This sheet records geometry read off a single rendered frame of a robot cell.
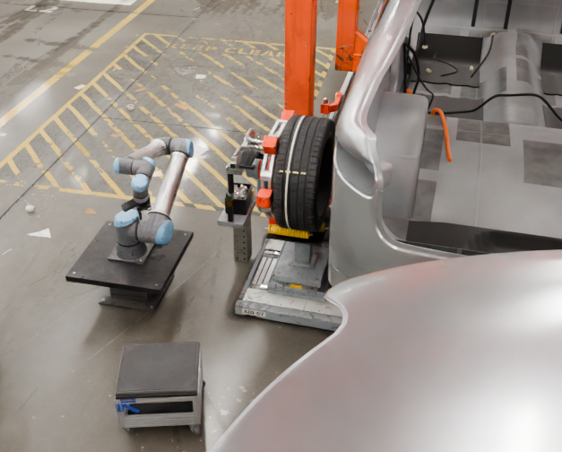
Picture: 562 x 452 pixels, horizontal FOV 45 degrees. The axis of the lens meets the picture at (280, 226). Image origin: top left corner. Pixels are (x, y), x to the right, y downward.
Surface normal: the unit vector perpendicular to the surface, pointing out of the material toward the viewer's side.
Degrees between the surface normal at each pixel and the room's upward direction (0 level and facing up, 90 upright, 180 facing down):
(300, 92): 90
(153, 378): 0
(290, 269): 0
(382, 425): 34
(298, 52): 90
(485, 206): 21
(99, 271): 0
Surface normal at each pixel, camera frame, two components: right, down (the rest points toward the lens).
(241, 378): 0.00, -0.82
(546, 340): -0.15, -0.44
